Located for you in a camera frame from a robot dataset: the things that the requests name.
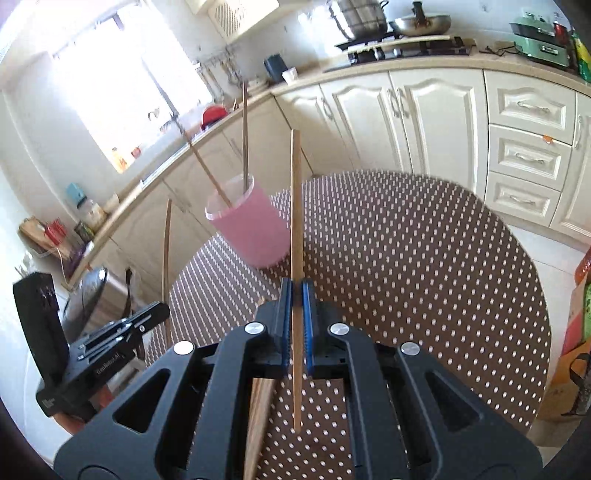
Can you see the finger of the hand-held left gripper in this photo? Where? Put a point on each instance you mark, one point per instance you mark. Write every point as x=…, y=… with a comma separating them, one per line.
x=150, y=318

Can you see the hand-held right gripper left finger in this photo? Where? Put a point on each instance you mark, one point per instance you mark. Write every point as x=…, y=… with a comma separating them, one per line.
x=286, y=314

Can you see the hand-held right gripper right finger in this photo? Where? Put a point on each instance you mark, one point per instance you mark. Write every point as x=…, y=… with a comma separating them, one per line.
x=308, y=323

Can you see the light bamboo chopstick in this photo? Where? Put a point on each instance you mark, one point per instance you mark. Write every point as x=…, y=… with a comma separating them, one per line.
x=207, y=173
x=296, y=207
x=166, y=254
x=268, y=397
x=245, y=138
x=254, y=438

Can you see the pink cup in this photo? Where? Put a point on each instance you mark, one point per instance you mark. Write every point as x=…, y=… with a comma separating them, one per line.
x=249, y=230

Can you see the silver rice cooker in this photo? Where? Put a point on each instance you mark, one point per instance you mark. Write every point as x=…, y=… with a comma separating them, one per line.
x=85, y=295

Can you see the brown polka dot tablecloth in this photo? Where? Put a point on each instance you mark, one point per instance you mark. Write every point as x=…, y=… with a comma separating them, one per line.
x=392, y=277

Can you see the dark jar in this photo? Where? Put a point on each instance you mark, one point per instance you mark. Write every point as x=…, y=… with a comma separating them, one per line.
x=84, y=232

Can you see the glass jar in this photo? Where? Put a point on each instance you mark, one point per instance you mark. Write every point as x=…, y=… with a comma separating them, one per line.
x=92, y=214

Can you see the red packet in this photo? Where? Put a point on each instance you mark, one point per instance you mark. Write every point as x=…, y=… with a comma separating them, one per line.
x=54, y=230

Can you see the light blue box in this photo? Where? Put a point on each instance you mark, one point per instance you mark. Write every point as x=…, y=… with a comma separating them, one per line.
x=76, y=194

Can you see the orange bottle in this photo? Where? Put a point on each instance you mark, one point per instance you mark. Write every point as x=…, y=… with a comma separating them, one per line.
x=119, y=160

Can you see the small red container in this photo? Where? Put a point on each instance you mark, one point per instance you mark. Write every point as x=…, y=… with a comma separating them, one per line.
x=136, y=152

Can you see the chrome faucet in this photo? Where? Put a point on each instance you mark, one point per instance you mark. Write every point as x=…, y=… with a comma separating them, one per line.
x=175, y=124

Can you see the kitchen window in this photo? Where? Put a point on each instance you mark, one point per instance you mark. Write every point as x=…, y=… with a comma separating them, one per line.
x=115, y=92

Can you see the cream kitchen base cabinets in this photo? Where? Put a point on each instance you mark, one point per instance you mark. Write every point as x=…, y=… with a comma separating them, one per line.
x=438, y=129

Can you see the small white cup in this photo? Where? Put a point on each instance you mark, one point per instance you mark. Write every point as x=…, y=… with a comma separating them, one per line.
x=290, y=77

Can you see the dark blue kettle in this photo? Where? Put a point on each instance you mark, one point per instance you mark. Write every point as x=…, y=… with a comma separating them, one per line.
x=274, y=69

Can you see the cream cabinet drawer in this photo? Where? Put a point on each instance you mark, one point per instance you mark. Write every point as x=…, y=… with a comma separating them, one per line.
x=531, y=104
x=519, y=198

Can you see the yellow shopping bag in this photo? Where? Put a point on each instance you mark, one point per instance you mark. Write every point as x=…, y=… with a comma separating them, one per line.
x=570, y=383

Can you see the cream drawer with orange tag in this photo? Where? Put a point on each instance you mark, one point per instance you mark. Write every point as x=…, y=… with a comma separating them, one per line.
x=526, y=157

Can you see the orange green carton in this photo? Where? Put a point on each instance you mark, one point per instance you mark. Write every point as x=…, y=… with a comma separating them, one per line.
x=584, y=295

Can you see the black gas hob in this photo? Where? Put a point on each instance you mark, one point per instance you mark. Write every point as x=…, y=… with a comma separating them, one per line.
x=406, y=50

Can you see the steel steamer pot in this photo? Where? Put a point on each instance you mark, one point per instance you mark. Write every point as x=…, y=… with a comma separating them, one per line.
x=358, y=18

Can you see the steel wok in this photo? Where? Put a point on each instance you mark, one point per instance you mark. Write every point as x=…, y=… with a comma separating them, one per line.
x=422, y=23

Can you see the green electric cooker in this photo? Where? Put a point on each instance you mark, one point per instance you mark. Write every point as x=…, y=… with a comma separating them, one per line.
x=542, y=44

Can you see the green bottle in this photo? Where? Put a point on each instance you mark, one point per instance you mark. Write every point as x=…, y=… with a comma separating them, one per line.
x=584, y=60

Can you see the red capped bottle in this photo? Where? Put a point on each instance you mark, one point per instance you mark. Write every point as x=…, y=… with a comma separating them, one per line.
x=562, y=34

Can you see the utensil rail with hanging tools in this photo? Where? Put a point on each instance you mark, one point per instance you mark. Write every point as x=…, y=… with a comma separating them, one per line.
x=221, y=69

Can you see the cream lattice wall cabinet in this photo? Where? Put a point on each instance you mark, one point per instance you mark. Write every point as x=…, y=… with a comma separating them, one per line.
x=240, y=16

